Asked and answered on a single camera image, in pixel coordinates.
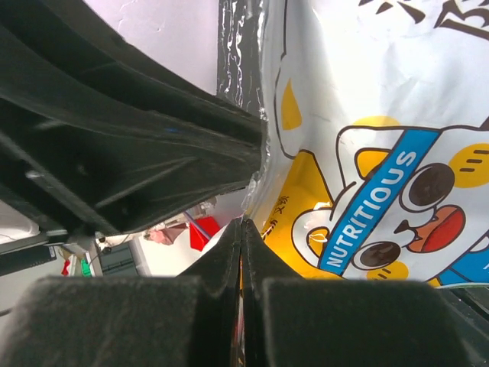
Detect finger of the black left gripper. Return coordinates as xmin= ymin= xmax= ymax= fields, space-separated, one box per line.
xmin=1 ymin=1 xmax=263 ymax=146
xmin=1 ymin=101 xmax=261 ymax=235

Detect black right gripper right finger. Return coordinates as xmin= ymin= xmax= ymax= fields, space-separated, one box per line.
xmin=241 ymin=219 xmax=474 ymax=366

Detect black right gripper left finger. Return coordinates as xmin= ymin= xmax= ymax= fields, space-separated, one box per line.
xmin=1 ymin=220 xmax=241 ymax=366

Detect pink white pet food bag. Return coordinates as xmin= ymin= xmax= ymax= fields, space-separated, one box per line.
xmin=228 ymin=0 xmax=489 ymax=367

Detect red plastic bin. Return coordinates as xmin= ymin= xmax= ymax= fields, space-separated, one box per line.
xmin=189 ymin=216 xmax=221 ymax=252

